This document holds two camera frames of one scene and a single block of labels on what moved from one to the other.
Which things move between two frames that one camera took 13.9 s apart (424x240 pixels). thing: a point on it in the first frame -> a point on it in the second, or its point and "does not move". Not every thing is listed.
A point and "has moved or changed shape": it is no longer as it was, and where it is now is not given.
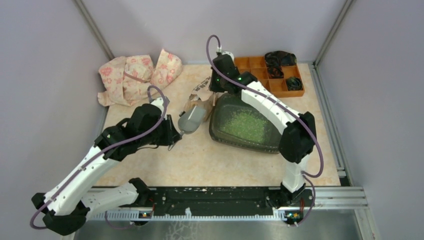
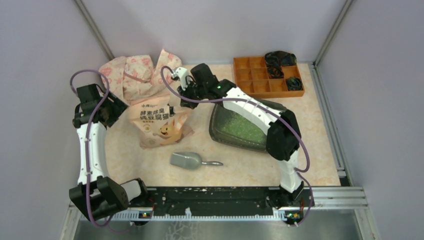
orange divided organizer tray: x=257 y=66 does not move
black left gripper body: x=163 y=135 -> x=114 y=109
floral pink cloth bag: x=125 y=80 does not move
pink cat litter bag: x=202 y=96 has moved or changed shape
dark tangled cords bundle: x=275 y=60 does not move
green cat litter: x=246 y=124 does not move
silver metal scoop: x=190 y=121 -> x=189 y=161
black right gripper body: x=217 y=83 -> x=193 y=91
